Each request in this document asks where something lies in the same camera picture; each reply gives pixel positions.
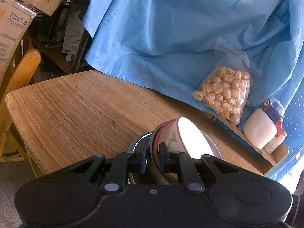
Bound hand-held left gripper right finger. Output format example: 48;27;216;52
160;143;239;192

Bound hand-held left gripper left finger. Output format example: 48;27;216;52
64;142;147;193

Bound large steel plate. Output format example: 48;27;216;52
128;133;152;186

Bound clear bag of puffed snacks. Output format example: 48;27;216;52
191;37;263;126

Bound white bottle with blue lid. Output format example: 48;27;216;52
242;99;286;149

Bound white thermos cup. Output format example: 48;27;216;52
265;133;288;154

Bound wooden desk shelf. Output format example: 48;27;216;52
209;114;290;176

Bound blue cloth garment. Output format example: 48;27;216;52
82;0;304;114

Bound blue white-dotted fabric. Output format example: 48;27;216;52
265;69;304;181

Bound white printed carton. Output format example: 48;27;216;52
62;11;86;54

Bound wooden chair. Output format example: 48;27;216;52
0;49;42;169

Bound cardboard boxes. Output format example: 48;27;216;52
36;0;92;73

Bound printed white-labelled cardboard box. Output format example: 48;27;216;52
0;0;38;88

